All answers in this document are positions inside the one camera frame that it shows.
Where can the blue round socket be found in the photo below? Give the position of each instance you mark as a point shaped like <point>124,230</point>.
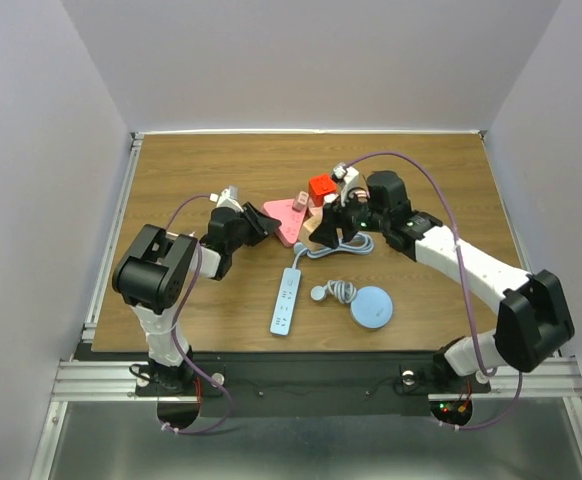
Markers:
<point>370,307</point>

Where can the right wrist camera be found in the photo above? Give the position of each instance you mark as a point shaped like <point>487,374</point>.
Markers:
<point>347,179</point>

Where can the pink triangular socket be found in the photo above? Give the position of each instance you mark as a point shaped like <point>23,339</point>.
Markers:
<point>291,220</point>

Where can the blue power strip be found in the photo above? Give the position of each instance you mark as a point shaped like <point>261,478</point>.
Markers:
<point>361,244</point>

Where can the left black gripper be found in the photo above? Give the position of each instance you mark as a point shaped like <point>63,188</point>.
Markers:
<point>261,225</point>

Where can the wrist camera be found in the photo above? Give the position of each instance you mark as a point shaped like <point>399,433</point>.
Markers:
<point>347,179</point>
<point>227,198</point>

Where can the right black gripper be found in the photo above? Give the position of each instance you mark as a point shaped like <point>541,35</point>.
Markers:
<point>334,215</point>

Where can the red cube socket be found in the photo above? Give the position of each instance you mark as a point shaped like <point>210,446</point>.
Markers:
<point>319,187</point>

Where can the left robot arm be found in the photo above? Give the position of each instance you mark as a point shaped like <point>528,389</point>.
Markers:
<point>157,273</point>

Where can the small pink charger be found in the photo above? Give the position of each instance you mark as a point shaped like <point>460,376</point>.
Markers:
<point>300,202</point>

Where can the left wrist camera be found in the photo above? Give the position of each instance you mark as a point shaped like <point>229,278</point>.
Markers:
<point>227,198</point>

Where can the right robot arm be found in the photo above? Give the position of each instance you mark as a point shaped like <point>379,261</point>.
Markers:
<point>533,318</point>

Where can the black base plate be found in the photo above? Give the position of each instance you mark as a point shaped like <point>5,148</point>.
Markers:
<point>305,384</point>

